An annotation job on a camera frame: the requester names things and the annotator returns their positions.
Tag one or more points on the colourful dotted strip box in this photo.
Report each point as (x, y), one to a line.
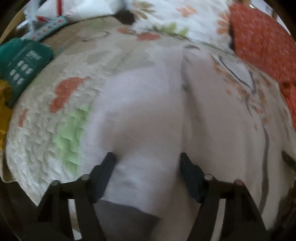
(46, 27)

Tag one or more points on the orange floral bed cover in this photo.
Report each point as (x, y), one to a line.
(263, 41)

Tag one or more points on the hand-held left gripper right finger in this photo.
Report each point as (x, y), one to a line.
(190, 176)

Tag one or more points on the white floral pillow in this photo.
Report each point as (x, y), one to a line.
(185, 18)

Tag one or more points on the yellow cloth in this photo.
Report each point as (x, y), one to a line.
(5, 111)

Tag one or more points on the green packet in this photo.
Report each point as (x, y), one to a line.
(23, 62)

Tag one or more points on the white paper bag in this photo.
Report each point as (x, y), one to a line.
(55, 9)

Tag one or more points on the heart patterned quilt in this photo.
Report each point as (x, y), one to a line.
(57, 92)

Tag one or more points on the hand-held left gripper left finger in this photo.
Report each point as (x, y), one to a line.
(106, 168)

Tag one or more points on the white towel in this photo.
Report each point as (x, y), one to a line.
(148, 115)

